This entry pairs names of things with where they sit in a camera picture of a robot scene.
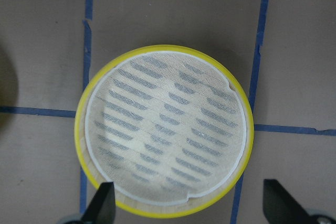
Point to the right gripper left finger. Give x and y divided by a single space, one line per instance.
102 208

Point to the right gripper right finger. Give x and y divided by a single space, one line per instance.
280 207

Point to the yellow steamer basket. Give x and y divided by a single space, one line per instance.
169 126

